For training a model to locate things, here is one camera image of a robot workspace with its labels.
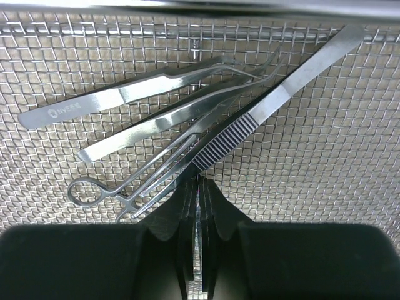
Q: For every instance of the ribbed steel forceps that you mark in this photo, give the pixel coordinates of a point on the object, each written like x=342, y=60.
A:
x=230, y=133

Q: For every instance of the curved steel tweezers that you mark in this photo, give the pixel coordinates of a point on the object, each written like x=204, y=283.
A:
x=193, y=106

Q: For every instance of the steel scissors left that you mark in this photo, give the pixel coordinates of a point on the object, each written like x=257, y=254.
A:
x=87, y=192

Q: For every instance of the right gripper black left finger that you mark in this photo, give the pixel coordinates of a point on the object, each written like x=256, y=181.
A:
x=152, y=259

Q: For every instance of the wire mesh instrument tray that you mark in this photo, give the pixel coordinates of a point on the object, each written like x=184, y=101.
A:
x=328, y=155

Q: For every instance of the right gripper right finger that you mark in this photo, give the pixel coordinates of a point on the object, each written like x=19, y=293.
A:
x=245, y=259

